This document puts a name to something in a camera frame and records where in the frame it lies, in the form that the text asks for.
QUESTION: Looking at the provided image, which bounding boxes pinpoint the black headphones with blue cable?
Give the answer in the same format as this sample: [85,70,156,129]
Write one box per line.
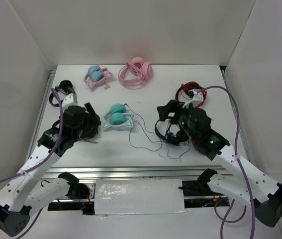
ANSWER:
[154,116,192,146]

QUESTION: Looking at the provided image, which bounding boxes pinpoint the teal cat ear headphones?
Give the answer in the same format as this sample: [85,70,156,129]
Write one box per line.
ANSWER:
[101,103,134,130]

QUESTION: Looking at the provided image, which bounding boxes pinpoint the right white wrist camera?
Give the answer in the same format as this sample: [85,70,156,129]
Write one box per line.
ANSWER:
[183,89,205,109]

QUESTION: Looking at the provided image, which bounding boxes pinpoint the white foil-covered panel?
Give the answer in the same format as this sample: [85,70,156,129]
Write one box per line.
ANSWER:
[94,179,185,215]

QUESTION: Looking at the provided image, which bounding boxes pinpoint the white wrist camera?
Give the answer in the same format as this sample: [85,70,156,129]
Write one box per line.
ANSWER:
[62,93,78,106]
[183,89,205,109]

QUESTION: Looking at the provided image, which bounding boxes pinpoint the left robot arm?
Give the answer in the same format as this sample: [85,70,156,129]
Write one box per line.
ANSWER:
[0,103,101,237]

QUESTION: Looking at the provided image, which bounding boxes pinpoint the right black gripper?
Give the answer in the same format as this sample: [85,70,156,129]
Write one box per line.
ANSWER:
[157,99,198,141]

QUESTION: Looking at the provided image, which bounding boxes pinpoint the aluminium rail frame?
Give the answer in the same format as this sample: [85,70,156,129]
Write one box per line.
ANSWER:
[32,68,258,179]

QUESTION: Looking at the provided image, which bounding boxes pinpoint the pink blue cat headphones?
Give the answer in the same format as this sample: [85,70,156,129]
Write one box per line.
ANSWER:
[84,65,113,90]

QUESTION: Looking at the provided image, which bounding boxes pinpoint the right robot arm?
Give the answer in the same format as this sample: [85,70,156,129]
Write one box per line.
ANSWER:
[157,100,282,228]

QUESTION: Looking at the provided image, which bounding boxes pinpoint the red black headphones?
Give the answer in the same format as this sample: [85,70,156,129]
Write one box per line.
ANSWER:
[175,81,207,108]

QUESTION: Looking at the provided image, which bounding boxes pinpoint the black headset with microphone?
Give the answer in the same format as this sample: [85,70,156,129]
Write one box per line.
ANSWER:
[78,121,101,142]

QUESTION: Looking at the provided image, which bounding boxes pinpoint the black headphones back left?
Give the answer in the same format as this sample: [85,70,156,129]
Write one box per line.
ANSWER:
[54,80,77,103]

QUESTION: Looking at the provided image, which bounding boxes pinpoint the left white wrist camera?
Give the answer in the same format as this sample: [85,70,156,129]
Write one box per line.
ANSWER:
[62,93,78,106]

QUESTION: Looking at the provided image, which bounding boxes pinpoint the pink gaming headset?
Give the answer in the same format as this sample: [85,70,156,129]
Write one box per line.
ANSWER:
[118,57,153,89]

